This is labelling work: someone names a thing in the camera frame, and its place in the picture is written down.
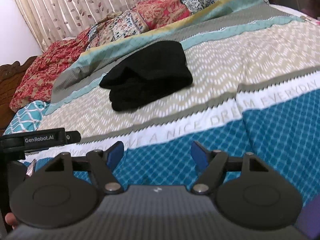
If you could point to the black pants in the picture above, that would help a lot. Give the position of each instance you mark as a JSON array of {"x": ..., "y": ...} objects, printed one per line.
[{"x": 147, "y": 75}]

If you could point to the patchwork floral quilt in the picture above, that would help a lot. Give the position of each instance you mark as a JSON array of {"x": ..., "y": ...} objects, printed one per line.
[{"x": 144, "y": 16}]

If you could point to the teal patterned pillow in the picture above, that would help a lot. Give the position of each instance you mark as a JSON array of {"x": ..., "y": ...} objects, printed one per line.
[{"x": 28, "y": 118}]

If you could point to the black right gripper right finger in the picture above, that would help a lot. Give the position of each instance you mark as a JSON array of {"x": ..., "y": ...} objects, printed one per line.
[{"x": 245, "y": 190}]

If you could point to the carved wooden headboard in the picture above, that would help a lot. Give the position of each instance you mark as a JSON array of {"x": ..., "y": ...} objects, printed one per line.
[{"x": 11, "y": 76}]

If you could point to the patterned bedspread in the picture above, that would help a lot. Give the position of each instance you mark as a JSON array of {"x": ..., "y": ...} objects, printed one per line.
[{"x": 255, "y": 89}]

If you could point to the person's left hand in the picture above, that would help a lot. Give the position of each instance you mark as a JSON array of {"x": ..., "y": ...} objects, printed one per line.
[{"x": 11, "y": 220}]

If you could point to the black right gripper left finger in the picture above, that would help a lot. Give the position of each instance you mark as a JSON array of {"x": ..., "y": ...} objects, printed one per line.
[{"x": 67, "y": 189}]

